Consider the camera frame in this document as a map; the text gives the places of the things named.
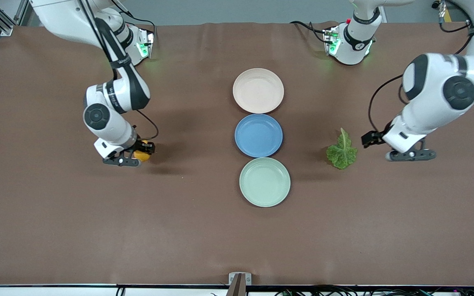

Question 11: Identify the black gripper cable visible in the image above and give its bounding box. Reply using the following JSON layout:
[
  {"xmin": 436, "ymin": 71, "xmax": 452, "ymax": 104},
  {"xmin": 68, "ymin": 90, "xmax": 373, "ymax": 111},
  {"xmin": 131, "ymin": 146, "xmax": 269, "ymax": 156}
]
[
  {"xmin": 369, "ymin": 74, "xmax": 404, "ymax": 133},
  {"xmin": 79, "ymin": 0, "xmax": 159, "ymax": 142}
]

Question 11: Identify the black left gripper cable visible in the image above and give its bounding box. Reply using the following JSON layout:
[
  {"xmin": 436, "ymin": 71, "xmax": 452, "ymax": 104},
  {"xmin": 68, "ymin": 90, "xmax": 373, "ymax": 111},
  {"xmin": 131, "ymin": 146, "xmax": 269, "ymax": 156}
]
[{"xmin": 369, "ymin": 74, "xmax": 404, "ymax": 133}]

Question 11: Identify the silver aluminium frame post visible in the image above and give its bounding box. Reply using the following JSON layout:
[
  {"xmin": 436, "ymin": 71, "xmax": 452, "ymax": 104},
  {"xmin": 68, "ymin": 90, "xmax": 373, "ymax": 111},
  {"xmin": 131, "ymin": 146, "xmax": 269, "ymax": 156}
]
[{"xmin": 0, "ymin": 0, "xmax": 28, "ymax": 37}]

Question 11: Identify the green lettuce leaf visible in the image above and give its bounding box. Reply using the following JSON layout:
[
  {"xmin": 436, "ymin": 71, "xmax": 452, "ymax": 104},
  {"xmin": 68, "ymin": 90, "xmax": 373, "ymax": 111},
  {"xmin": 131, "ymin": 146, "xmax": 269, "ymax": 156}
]
[{"xmin": 326, "ymin": 127, "xmax": 358, "ymax": 170}]

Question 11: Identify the metal table edge bracket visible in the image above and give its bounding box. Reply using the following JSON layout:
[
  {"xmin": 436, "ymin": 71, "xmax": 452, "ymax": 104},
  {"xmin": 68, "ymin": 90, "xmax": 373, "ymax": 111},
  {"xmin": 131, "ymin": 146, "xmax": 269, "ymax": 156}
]
[{"xmin": 227, "ymin": 272, "xmax": 252, "ymax": 296}]

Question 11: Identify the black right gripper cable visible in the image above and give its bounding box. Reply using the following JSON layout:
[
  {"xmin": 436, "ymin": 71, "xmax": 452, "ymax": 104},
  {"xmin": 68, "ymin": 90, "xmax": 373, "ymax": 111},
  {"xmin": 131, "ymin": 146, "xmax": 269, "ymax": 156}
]
[{"xmin": 79, "ymin": 0, "xmax": 159, "ymax": 142}]

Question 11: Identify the black left arm base cable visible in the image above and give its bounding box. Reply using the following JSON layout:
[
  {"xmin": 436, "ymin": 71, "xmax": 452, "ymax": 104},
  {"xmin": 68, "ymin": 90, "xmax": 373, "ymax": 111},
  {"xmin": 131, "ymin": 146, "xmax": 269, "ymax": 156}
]
[{"xmin": 290, "ymin": 21, "xmax": 329, "ymax": 44}]

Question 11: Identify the black right arm base cable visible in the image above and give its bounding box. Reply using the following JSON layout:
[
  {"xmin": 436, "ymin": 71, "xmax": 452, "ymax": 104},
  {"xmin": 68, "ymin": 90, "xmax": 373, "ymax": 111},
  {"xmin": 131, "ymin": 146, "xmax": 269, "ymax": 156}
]
[{"xmin": 120, "ymin": 10, "xmax": 157, "ymax": 41}]

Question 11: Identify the light green round plate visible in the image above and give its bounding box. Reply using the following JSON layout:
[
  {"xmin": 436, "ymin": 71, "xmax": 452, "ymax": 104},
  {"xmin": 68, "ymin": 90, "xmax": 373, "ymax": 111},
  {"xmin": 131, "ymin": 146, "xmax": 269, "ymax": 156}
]
[{"xmin": 239, "ymin": 157, "xmax": 291, "ymax": 208}]

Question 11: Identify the black arm base cable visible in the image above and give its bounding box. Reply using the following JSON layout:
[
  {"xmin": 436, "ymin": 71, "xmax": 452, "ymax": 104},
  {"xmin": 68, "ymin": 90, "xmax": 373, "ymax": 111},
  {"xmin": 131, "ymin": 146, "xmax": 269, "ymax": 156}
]
[
  {"xmin": 290, "ymin": 21, "xmax": 329, "ymax": 44},
  {"xmin": 120, "ymin": 10, "xmax": 157, "ymax": 41}
]

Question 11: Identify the brown table cover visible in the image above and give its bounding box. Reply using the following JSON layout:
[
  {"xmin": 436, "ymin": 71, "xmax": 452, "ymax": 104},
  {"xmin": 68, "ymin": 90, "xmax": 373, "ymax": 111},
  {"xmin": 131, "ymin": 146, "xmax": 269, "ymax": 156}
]
[{"xmin": 0, "ymin": 21, "xmax": 474, "ymax": 287}]

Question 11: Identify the beige round plate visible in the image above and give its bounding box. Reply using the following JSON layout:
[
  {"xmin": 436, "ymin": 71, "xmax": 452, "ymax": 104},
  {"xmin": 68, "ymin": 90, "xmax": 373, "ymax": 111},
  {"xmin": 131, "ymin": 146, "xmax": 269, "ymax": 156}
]
[{"xmin": 232, "ymin": 68, "xmax": 285, "ymax": 114}]

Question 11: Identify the blue round plate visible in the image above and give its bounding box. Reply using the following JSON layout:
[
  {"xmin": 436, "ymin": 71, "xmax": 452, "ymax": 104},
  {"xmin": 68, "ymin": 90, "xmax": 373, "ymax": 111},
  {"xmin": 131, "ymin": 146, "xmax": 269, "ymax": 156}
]
[{"xmin": 235, "ymin": 114, "xmax": 283, "ymax": 158}]

